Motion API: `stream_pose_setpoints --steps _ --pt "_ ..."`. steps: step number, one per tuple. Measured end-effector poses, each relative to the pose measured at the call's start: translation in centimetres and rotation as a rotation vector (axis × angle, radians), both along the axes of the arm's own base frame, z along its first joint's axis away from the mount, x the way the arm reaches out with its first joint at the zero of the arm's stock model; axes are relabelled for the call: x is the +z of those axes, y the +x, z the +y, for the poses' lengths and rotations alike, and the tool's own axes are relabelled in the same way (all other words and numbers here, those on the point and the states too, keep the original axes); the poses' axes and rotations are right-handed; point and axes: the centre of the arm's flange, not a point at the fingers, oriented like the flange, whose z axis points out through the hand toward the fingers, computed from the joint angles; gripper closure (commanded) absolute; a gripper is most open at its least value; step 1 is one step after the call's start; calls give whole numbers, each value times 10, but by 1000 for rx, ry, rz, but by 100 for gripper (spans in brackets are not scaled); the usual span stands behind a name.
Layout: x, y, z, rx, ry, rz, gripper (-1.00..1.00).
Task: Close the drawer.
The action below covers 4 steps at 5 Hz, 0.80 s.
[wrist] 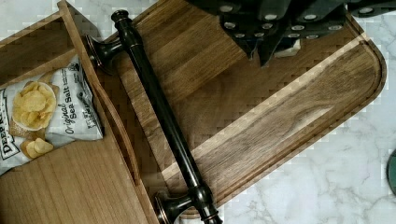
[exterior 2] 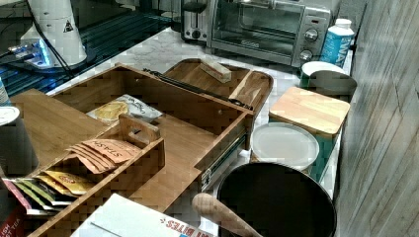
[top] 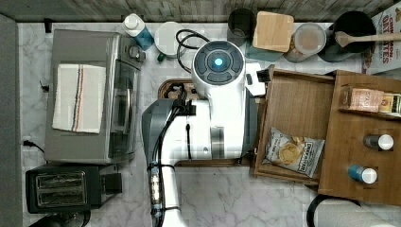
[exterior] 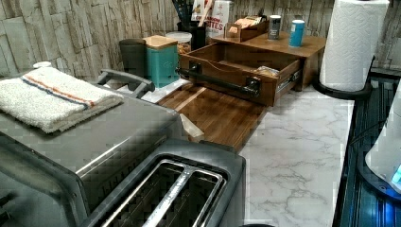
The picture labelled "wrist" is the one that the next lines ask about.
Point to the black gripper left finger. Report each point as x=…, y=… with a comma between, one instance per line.
x=255, y=25

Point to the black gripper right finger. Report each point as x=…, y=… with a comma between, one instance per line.
x=302, y=20

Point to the dark bronze drawer handle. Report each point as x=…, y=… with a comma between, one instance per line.
x=199, y=195

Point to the wooden drawer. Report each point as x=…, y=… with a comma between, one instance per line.
x=84, y=182

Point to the wooden cutting board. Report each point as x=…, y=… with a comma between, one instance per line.
x=243, y=119

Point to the sea salt chips bag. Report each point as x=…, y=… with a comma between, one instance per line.
x=44, y=112

